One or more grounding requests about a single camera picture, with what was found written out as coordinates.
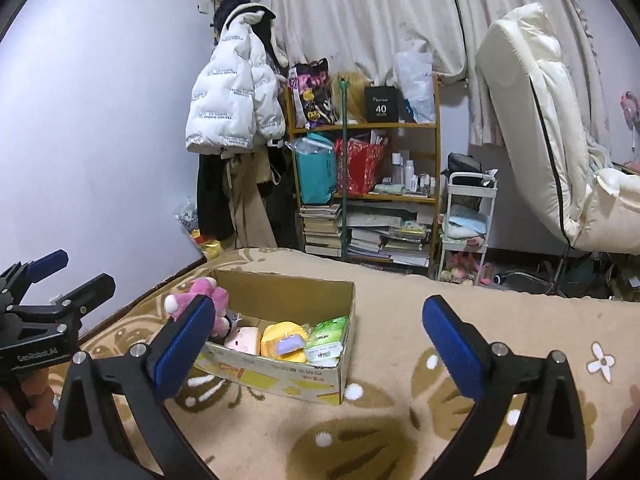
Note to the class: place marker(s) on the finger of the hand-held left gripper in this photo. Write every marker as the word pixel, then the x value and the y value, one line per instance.
pixel 47 262
pixel 85 292

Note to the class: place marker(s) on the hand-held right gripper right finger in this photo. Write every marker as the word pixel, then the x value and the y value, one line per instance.
pixel 452 347

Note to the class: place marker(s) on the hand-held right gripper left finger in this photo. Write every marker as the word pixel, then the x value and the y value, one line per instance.
pixel 180 345

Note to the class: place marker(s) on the pink plush toy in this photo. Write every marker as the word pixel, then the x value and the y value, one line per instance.
pixel 220 305

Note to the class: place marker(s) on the brown cardboard box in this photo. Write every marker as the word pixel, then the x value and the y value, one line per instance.
pixel 280 377

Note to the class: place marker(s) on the small lilac soft pouch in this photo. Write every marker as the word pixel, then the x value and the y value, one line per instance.
pixel 290 345

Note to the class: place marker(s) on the green tissue packet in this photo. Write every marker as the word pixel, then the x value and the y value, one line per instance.
pixel 327 340

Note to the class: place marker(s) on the person's left hand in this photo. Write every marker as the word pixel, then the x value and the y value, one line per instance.
pixel 40 405

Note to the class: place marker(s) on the pink swirl plush roll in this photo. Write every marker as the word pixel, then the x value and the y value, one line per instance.
pixel 245 340

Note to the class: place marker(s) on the pink plush toys on cart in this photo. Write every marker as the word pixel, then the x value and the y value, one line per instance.
pixel 462 265

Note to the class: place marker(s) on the yellow plush toy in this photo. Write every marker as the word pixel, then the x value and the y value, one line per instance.
pixel 280 332

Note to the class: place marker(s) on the beige printed blanket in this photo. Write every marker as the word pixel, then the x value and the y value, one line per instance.
pixel 400 435

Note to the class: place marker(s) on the yellow red floor items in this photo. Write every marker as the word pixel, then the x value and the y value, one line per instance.
pixel 207 245

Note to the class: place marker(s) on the folded blue white cloths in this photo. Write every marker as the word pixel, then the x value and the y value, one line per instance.
pixel 462 227

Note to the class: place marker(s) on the wide stack of books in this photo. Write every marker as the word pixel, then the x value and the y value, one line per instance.
pixel 390 240

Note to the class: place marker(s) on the plastic bag of small toys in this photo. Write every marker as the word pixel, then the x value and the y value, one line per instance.
pixel 187 215

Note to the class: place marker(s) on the black hanging trousers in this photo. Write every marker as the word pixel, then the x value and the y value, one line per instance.
pixel 215 195

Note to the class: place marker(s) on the beige hanging trousers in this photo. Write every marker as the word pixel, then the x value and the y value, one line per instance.
pixel 250 200

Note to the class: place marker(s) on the pale green cloth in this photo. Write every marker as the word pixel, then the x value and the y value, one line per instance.
pixel 390 189

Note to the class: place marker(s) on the white trolley cart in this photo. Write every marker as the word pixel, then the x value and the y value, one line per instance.
pixel 470 177

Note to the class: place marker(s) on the dark hanging coat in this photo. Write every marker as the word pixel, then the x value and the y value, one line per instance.
pixel 285 210

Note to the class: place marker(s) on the narrow stack of books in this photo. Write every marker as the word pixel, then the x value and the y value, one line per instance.
pixel 320 230

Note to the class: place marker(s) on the group of white cosmetic bottles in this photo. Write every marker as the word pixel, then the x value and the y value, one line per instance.
pixel 410 170

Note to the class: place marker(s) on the black bag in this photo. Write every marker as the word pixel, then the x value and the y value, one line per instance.
pixel 465 162

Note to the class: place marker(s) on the green pole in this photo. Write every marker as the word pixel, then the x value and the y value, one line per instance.
pixel 345 185

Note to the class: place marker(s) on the red gift bag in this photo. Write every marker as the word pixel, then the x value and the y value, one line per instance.
pixel 357 170

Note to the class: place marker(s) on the teal bag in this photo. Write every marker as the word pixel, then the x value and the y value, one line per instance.
pixel 315 170

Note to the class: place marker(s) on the wooden bookshelf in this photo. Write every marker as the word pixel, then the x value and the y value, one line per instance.
pixel 380 125

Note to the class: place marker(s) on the white puffer jacket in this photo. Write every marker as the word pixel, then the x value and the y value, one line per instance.
pixel 225 85

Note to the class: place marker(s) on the black cardboard box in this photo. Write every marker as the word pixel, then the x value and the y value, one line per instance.
pixel 382 105

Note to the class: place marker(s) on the clear plastic bag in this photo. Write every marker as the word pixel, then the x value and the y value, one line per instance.
pixel 415 80

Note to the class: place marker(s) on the blond wig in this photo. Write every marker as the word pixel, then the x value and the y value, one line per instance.
pixel 352 95

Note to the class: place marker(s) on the cream padded chair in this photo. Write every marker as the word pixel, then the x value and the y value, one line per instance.
pixel 525 85

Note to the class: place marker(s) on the printed tote bag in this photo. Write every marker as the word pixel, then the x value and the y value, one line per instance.
pixel 312 90

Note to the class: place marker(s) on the pink round decoration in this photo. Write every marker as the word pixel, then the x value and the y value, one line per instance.
pixel 630 105

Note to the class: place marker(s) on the black hooded garment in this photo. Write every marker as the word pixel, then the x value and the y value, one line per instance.
pixel 235 0

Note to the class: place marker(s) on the cream curtain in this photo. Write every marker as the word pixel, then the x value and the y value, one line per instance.
pixel 375 10

